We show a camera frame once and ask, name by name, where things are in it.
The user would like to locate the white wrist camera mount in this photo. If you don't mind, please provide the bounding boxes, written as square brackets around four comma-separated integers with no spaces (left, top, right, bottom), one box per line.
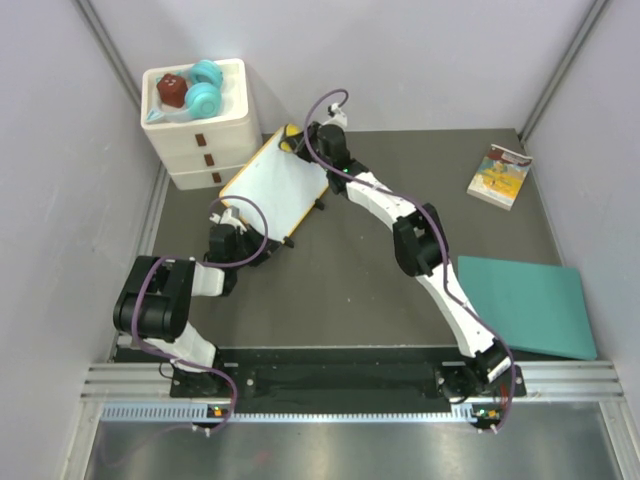
[322,103,348,130]
[209,207,247,234]

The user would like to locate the colourful paperback book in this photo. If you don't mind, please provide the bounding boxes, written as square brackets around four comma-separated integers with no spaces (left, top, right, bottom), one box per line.
[467,144,533,211]

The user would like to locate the yellow black whiteboard eraser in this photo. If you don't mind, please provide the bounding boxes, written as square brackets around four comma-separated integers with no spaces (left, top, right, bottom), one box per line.
[278,124,302,153]

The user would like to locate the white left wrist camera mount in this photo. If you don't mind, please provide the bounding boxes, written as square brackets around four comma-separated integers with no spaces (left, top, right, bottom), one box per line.
[209,207,247,234]

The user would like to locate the white three drawer unit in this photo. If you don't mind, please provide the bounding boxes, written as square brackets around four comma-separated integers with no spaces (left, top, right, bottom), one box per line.
[140,58,262,190]

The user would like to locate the dark red cube toy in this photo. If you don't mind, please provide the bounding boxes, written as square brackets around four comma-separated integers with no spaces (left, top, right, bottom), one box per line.
[156,73,188,108]

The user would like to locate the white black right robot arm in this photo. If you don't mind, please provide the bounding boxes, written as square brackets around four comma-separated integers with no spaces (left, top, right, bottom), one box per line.
[296,122,515,396]

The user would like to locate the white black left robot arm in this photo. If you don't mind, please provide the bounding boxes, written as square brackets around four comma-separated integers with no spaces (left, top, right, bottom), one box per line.
[113,224,280,397]

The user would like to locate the teal foam pad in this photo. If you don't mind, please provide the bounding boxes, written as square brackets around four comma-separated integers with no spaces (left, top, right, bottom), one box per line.
[458,256,597,361]

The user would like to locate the grey perforated cable duct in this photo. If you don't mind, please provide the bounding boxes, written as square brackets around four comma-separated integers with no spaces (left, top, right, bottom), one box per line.
[101,402,477,424]

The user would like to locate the yellow framed whiteboard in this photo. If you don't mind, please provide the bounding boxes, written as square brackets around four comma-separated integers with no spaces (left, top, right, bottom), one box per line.
[219,124,328,243]

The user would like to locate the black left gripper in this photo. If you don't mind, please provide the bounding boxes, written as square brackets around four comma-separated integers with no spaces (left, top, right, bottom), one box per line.
[230,225,282,270]

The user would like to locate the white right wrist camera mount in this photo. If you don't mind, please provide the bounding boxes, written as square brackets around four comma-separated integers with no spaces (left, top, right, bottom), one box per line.
[322,103,348,130]

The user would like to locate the turquoise headphones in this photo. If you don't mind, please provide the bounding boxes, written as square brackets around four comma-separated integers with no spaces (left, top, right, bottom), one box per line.
[146,60,224,124]

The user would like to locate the aluminium frame rail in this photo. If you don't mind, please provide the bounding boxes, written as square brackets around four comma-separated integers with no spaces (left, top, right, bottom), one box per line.
[81,361,624,403]

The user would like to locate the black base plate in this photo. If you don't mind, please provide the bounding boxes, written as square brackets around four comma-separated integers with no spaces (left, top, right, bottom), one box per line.
[170,346,526,415]

